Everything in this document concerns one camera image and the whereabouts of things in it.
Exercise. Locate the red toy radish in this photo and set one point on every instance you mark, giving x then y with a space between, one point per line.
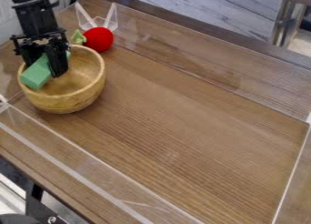
97 38

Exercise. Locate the metal table leg background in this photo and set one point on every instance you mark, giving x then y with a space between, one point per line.
290 16

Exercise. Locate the green rectangular block stick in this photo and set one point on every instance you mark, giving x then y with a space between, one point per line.
36 74

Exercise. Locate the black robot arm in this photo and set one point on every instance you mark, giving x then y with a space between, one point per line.
43 37

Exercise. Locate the clear acrylic corner bracket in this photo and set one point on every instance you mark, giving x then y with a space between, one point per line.
88 22

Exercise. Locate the black table frame leg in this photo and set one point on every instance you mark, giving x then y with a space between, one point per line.
36 209

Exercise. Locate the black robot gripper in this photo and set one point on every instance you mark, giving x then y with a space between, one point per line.
41 34

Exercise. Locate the brown wooden bowl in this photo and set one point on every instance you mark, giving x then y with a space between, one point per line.
75 90

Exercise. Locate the clear acrylic front barrier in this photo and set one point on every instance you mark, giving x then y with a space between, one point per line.
103 195

